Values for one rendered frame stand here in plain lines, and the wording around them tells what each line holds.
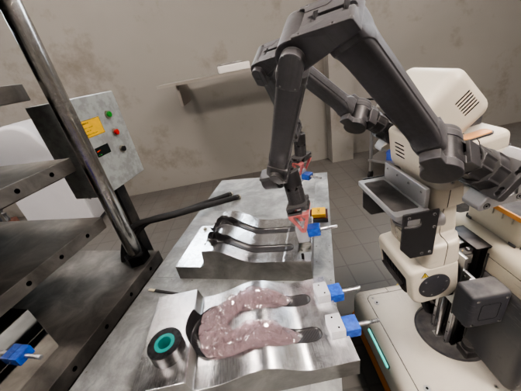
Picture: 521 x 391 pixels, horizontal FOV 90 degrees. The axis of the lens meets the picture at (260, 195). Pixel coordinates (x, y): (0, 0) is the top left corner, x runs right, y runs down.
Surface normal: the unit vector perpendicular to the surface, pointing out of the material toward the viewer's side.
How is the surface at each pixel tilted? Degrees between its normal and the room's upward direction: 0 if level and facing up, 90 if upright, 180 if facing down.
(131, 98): 90
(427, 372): 0
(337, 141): 90
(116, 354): 0
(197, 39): 90
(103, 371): 0
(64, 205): 90
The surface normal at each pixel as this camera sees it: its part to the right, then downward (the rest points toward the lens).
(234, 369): -0.44, -0.78
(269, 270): -0.19, 0.48
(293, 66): -0.25, 0.88
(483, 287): -0.17, -0.87
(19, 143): 0.14, 0.43
